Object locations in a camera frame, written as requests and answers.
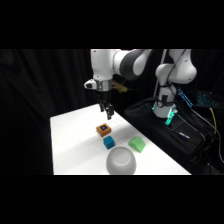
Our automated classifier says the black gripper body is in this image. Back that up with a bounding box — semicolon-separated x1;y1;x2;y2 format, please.
97;89;113;111

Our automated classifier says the orange block with blue square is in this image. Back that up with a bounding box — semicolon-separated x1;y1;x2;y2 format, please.
95;123;113;137

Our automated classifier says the blue cube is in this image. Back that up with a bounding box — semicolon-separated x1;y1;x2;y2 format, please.
102;135;116;150

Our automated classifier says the green wedge block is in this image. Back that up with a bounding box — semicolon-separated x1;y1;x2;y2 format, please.
127;136;147;154

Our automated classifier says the white upturned bowl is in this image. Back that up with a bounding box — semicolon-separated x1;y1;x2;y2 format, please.
105;146;138;176

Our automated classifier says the black curtain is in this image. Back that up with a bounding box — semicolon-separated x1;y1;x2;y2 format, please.
0;49;224;176

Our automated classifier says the black robot stand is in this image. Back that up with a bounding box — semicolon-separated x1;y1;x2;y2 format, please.
123;96;224;176

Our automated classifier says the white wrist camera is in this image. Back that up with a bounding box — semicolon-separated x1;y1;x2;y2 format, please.
83;79;98;90

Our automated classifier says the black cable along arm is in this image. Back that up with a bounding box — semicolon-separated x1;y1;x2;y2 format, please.
152;49;188;108

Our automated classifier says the yellow cable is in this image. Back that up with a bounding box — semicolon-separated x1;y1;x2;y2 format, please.
198;107;220;154

